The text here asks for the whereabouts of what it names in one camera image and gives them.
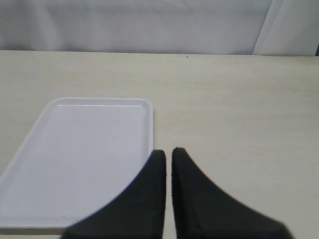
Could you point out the white rectangular plastic tray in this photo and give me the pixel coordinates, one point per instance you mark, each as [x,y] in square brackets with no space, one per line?
[79,155]

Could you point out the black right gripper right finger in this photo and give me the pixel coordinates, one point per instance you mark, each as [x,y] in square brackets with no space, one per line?
[204,211]

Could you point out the white backdrop curtain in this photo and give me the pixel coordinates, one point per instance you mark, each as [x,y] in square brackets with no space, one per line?
[248,27]

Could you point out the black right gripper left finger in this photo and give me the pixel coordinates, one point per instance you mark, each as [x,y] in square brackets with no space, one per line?
[137,213]

